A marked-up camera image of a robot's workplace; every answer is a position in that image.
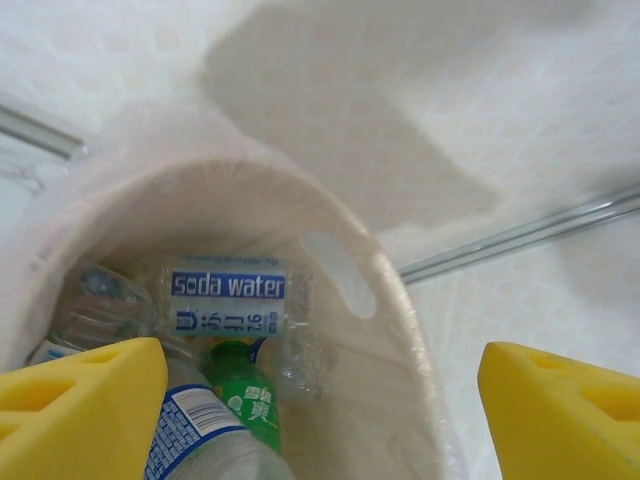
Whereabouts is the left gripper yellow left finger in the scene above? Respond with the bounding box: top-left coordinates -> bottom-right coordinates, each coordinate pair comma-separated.
0,337 -> 169,480

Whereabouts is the soda water bottle blue cap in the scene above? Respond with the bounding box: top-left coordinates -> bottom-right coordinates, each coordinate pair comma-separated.
159,253 -> 314,341

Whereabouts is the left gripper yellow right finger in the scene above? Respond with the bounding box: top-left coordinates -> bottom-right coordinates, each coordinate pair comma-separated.
477,341 -> 640,480

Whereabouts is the clear bottle white cap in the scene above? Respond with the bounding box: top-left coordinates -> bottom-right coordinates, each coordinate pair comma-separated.
59,259 -> 161,351

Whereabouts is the aluminium frame post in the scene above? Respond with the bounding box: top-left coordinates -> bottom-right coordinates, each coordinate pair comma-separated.
398,183 -> 640,282

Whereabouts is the blue label clear bottle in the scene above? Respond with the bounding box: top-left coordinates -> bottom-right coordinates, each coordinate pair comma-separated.
143,357 -> 296,480

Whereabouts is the green bottle yellow cap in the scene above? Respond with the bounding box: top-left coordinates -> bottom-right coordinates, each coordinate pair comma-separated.
207,341 -> 284,457

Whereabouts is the aluminium frame rail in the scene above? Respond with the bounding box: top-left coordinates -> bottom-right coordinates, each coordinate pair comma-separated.
0,103 -> 86,160

